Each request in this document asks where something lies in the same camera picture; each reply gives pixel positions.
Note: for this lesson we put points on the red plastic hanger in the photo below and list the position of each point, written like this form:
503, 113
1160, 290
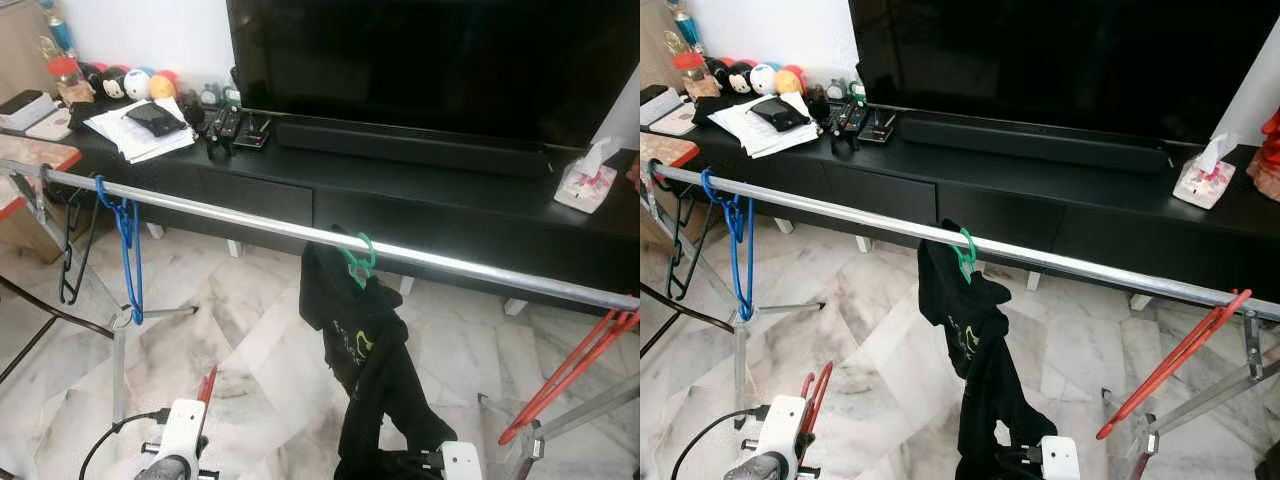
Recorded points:
208, 385
565, 380
1173, 365
824, 385

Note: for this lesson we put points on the green plastic hanger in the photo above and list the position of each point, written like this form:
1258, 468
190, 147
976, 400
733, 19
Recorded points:
970, 250
373, 252

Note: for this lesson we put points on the black printed t-shirt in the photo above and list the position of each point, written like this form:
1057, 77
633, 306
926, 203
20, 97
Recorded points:
985, 400
370, 400

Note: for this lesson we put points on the black TV cabinet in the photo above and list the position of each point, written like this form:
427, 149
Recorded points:
260, 195
900, 195

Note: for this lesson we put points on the silver metal clothes rack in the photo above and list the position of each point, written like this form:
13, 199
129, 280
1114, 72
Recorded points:
860, 216
250, 221

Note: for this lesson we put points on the black soundbar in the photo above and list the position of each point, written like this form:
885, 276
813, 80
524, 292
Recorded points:
420, 148
1040, 145

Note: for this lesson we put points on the white tissue box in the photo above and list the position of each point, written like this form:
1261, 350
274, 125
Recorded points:
585, 190
1205, 185

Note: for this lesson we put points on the black remote control set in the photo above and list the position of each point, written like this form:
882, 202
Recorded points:
250, 130
875, 127

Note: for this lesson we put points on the black flat television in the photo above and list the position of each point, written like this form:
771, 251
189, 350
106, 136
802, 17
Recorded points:
430, 60
1050, 60

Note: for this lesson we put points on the marble top folding table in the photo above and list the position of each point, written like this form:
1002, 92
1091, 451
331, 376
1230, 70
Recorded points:
30, 150
665, 148

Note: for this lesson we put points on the red seated figurine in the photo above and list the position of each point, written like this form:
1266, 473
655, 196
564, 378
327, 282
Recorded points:
1270, 140

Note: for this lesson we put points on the black wallet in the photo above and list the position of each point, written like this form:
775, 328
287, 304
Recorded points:
155, 120
780, 115

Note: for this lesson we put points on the white paper stack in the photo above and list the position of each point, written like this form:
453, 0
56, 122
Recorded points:
745, 140
120, 145

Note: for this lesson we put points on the white flat box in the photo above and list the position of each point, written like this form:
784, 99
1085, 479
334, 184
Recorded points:
30, 110
665, 110

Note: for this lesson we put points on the white round plush toy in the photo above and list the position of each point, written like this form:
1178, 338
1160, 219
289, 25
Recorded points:
138, 85
764, 80

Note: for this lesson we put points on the black round plush toy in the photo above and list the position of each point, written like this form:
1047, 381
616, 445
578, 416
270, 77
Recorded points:
718, 75
740, 80
92, 80
113, 85

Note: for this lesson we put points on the light wooden cabinet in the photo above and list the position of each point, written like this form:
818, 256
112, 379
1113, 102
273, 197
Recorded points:
652, 45
15, 50

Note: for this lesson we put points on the blue bottle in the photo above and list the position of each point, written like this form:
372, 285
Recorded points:
60, 30
685, 25

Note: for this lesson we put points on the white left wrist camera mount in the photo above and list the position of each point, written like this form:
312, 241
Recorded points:
782, 428
182, 430

